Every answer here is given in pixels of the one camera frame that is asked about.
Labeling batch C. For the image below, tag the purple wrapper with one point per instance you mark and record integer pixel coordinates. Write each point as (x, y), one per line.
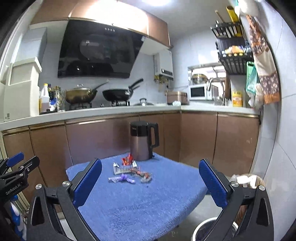
(121, 178)

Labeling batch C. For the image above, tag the red snack wrapper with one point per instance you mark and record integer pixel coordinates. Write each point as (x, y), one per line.
(128, 160)

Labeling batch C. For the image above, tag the steel pot on microwave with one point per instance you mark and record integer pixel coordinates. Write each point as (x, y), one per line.
(199, 79)

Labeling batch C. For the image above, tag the chrome sink faucet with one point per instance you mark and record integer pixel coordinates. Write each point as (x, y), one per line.
(219, 99)

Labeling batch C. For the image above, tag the black wall dish rack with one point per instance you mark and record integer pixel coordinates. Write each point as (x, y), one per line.
(233, 49)

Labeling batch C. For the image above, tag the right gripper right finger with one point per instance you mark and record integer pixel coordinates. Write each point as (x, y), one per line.
(257, 223)

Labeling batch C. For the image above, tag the brown cabinets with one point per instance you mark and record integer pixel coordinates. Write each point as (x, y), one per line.
(113, 13)
(227, 141)

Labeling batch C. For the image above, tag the bag of rubbish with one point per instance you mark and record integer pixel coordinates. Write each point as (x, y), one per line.
(248, 180)

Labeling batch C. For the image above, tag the brass wok with lid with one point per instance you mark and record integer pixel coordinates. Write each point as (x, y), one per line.
(81, 94)

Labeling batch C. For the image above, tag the steel trash bin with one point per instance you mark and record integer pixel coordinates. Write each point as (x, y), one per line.
(205, 226)

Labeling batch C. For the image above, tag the white oil jug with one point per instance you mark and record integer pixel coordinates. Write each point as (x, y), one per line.
(44, 99)

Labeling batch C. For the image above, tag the gas stove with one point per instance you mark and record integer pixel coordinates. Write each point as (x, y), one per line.
(96, 105)

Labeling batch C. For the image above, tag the white rice dispenser box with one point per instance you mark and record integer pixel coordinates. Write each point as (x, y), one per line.
(21, 91)

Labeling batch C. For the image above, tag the black frying pan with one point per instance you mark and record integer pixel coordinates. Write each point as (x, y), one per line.
(113, 95)

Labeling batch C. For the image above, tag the white microwave oven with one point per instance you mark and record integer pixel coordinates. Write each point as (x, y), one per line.
(198, 92)

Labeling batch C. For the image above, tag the black range hood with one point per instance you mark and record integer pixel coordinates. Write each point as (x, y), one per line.
(91, 49)

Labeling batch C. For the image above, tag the floral hanging apron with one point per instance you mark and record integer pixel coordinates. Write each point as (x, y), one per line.
(264, 63)

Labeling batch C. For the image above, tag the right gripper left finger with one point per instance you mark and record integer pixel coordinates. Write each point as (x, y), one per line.
(43, 221)

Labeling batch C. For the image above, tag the glass pot lid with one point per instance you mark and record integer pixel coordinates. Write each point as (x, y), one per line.
(143, 102)

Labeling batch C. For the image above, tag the white small carton box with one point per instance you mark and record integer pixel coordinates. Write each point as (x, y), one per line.
(118, 170)

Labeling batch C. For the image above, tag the yellow detergent bottle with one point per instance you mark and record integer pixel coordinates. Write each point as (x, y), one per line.
(237, 98)

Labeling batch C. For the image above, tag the brown upper cabinets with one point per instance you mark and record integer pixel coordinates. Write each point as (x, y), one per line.
(113, 13)

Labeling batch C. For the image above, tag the blue towel mat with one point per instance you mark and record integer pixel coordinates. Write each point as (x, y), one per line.
(143, 211)

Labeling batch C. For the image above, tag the brown lower cabinets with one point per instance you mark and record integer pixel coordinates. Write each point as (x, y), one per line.
(227, 141)

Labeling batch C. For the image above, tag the clear candy wrapper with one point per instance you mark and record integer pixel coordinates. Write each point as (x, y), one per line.
(145, 177)

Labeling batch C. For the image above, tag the brown rice cooker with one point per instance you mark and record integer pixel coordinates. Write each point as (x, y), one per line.
(180, 96)

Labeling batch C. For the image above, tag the green cutting board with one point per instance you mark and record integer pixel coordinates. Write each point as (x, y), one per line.
(251, 75)

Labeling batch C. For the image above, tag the white gas water heater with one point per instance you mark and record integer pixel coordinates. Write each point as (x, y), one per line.
(163, 64)

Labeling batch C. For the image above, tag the dark sauce bottle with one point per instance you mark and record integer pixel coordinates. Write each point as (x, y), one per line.
(55, 98)

